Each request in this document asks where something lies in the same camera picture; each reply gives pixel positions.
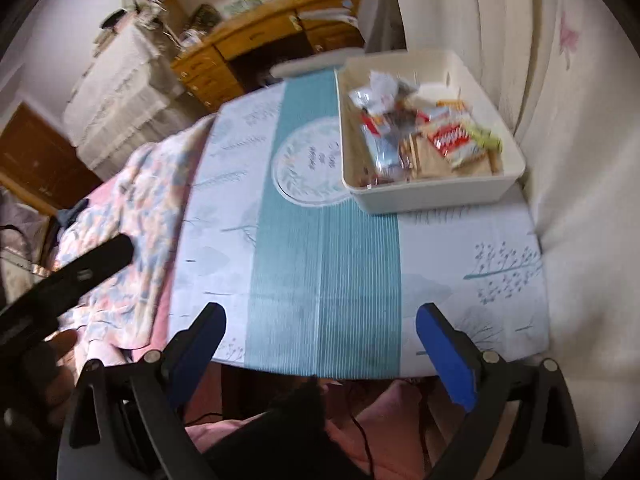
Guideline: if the white snack wrapper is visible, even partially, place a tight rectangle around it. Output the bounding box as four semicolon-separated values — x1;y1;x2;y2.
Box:
348;70;418;115

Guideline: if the person's left hand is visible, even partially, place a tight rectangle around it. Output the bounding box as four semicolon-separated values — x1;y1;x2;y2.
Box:
1;330;77;426

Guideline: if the floral pastel blanket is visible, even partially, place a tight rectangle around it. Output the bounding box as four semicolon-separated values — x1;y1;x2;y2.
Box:
49;114;216;351

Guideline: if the teal white patterned tablecloth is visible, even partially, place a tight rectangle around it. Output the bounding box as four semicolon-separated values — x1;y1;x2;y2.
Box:
168;72;549;379

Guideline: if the white lace cloth cover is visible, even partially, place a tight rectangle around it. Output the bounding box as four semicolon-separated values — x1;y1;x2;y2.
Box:
63;23;207;181

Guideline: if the brown cracker pack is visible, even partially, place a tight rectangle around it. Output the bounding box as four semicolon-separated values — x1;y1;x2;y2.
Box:
399;133;503;180

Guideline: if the red white cookie packet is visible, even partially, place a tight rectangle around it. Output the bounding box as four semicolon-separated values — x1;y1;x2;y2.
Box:
425;122;486;169

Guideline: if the white plastic storage bin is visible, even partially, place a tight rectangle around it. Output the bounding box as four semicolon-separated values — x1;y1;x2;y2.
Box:
336;48;525;214

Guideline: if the blue snack packet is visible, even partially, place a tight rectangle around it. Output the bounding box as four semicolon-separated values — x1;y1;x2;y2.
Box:
361;125;404;180

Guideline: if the white sofa cover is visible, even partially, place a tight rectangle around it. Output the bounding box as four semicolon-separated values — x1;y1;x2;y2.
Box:
397;0;639;479

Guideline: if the wooden desk with drawers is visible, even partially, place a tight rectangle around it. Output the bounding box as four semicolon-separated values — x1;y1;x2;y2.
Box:
171;0;359;112

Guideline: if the grey office chair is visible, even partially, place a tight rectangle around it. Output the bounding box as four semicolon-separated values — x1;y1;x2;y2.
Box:
269;0;407;79

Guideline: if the black cable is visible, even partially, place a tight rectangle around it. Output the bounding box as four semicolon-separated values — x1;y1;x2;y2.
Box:
349;414;377;480

